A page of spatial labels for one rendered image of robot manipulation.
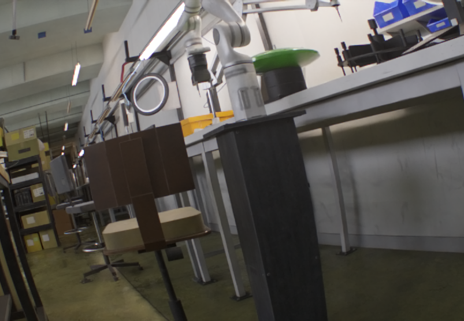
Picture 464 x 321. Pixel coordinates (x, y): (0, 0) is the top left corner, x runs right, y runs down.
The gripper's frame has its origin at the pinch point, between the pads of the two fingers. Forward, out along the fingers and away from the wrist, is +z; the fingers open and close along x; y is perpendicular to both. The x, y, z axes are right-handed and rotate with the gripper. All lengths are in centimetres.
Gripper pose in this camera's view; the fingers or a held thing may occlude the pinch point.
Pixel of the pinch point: (206, 95)
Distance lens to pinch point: 168.7
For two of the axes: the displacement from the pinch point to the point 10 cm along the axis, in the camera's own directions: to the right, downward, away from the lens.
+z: 2.2, 9.7, 0.2
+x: -9.4, 2.2, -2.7
